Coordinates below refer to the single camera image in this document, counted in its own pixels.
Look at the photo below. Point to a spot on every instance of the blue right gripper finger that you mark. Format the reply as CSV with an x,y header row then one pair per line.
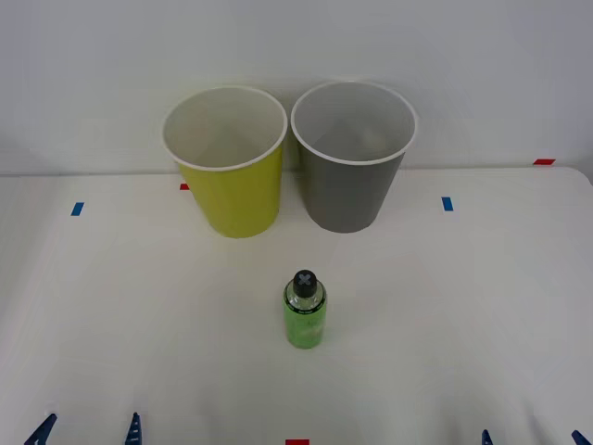
x,y
486,439
583,439

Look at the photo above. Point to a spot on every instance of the yellow-green plastic waste bin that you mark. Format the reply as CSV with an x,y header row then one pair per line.
x,y
241,204

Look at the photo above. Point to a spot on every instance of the green label plastic bottle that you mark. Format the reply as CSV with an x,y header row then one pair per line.
x,y
303,324

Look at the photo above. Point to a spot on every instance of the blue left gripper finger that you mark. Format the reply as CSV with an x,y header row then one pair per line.
x,y
135,433
42,432

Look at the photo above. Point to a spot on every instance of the grey plastic waste bin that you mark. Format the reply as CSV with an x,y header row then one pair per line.
x,y
347,199

